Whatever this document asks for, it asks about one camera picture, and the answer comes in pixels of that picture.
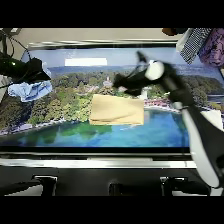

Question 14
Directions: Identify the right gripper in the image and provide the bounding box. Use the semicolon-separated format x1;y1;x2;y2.
112;69;150;97

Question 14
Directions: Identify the cream garment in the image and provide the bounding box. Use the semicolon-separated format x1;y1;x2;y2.
88;93;145;126

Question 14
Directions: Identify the checked garment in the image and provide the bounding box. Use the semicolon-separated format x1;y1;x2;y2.
179;28;213;65

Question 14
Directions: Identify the purple patterned garment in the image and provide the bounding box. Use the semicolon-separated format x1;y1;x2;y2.
198;28;224;69

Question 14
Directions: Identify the light blue garment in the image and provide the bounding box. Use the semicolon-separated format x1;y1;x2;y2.
7;80;54;103

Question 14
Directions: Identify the silver frame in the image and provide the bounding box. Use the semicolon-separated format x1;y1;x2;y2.
0;152;198;197

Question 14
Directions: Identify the black cable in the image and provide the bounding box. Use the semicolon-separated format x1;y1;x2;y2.
0;29;32;62

